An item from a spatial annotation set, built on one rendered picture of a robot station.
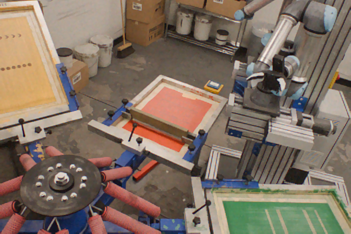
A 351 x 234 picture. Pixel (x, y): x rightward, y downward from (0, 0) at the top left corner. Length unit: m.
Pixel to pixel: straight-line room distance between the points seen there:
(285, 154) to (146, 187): 1.27
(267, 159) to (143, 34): 3.33
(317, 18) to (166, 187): 1.97
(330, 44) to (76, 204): 1.58
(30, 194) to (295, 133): 1.44
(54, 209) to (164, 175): 1.96
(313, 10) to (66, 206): 1.40
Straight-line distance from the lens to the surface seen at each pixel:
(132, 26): 5.30
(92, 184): 1.30
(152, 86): 2.44
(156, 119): 2.01
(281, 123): 2.04
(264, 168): 2.57
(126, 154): 1.79
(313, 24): 1.74
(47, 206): 1.26
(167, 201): 2.91
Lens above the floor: 2.31
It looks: 35 degrees down
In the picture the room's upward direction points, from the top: 9 degrees clockwise
